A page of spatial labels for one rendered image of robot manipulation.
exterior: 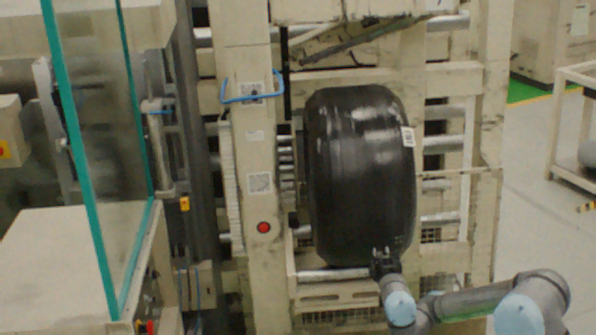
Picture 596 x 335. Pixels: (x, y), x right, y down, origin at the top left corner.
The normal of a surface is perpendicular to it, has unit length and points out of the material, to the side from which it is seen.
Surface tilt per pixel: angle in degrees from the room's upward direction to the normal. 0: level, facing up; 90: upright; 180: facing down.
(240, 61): 90
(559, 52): 90
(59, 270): 0
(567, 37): 90
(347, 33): 90
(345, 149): 49
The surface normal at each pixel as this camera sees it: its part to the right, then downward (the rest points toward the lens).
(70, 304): -0.05, -0.90
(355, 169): 0.04, -0.07
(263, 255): 0.07, 0.43
